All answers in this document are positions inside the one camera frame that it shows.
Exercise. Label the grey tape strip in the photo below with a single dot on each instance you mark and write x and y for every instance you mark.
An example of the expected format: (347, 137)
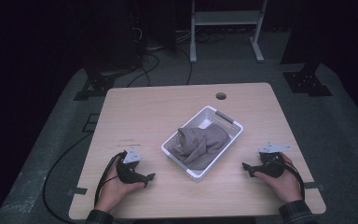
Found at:
(77, 191)
(313, 186)

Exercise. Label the black stand base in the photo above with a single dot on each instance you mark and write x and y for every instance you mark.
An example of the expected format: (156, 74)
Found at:
(306, 82)
(98, 85)

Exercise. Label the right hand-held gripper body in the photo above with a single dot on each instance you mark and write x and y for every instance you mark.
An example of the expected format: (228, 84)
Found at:
(272, 169)

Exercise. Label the person's right hand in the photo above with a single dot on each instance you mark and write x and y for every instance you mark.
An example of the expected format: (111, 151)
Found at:
(284, 186)

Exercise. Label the grey pants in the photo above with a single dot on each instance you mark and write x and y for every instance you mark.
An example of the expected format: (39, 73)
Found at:
(202, 146)

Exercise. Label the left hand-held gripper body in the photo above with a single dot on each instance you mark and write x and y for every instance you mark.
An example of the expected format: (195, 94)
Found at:
(127, 174)

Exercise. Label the person's left hand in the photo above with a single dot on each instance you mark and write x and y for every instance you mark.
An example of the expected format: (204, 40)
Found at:
(112, 193)

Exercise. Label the white plastic basket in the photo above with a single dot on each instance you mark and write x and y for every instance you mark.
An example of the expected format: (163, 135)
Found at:
(183, 165)

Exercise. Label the white metal stand frame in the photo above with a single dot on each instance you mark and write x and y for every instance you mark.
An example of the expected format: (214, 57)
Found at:
(227, 17)

